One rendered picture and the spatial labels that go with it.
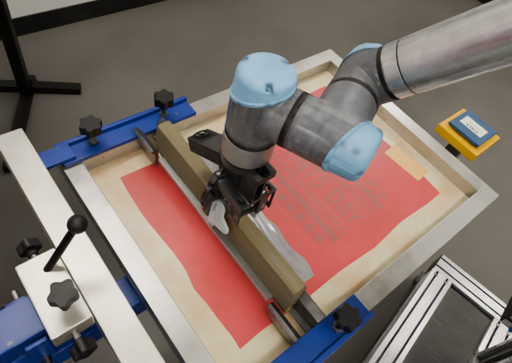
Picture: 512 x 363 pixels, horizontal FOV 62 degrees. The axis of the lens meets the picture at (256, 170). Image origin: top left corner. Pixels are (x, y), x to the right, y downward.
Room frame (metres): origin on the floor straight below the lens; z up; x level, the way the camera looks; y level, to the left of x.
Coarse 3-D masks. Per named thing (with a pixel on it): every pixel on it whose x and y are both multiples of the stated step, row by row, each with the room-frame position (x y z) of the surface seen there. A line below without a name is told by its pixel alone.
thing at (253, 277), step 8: (160, 160) 0.50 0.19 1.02; (168, 168) 0.49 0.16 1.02; (176, 176) 0.47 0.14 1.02; (176, 184) 0.46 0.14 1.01; (184, 184) 0.46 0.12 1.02; (184, 192) 0.44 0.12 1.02; (192, 200) 0.43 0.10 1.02; (200, 208) 0.42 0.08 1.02; (200, 216) 0.41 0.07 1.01; (208, 224) 0.39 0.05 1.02; (216, 232) 0.38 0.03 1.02; (224, 240) 0.37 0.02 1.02; (232, 248) 0.36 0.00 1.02; (232, 256) 0.35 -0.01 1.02; (240, 256) 0.35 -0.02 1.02; (240, 264) 0.34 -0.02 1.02; (248, 272) 0.33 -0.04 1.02; (256, 280) 0.32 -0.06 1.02; (256, 288) 0.31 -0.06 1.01; (264, 288) 0.31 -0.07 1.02; (264, 296) 0.29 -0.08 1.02; (272, 296) 0.30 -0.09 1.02
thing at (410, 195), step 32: (384, 160) 0.75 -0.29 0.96; (416, 192) 0.68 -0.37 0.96; (288, 224) 0.48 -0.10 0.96; (384, 224) 0.56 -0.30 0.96; (192, 256) 0.35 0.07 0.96; (224, 256) 0.37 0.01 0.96; (320, 256) 0.44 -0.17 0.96; (352, 256) 0.46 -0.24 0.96; (224, 288) 0.31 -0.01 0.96; (224, 320) 0.26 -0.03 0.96; (256, 320) 0.27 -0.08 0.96
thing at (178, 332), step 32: (320, 64) 0.99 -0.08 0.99; (224, 96) 0.75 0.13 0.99; (416, 128) 0.85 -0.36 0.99; (96, 160) 0.48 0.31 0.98; (448, 160) 0.78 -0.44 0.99; (96, 192) 0.40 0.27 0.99; (480, 192) 0.71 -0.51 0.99; (96, 224) 0.35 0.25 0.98; (448, 224) 0.58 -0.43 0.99; (128, 256) 0.30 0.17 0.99; (416, 256) 0.48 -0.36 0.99; (160, 288) 0.26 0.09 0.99; (384, 288) 0.39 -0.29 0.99; (160, 320) 0.21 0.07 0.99; (192, 352) 0.18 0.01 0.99
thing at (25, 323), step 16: (16, 304) 0.16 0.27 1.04; (32, 304) 0.17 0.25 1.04; (0, 320) 0.13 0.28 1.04; (16, 320) 0.14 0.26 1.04; (32, 320) 0.15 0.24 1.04; (0, 336) 0.11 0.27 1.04; (16, 336) 0.12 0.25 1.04; (32, 336) 0.13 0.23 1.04; (48, 336) 0.14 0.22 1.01; (0, 352) 0.10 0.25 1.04; (16, 352) 0.11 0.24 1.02
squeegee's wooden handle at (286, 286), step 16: (160, 128) 0.52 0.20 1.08; (160, 144) 0.52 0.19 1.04; (176, 144) 0.50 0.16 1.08; (176, 160) 0.48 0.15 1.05; (192, 160) 0.47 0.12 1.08; (192, 176) 0.45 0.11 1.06; (208, 176) 0.45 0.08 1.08; (192, 192) 0.45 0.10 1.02; (240, 224) 0.37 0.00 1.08; (240, 240) 0.36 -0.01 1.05; (256, 240) 0.35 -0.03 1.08; (256, 256) 0.34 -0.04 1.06; (272, 256) 0.33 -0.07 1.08; (256, 272) 0.33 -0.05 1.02; (272, 272) 0.31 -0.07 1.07; (288, 272) 0.32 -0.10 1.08; (272, 288) 0.30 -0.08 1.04; (288, 288) 0.29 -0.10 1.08; (304, 288) 0.30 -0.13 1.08; (288, 304) 0.28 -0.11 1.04
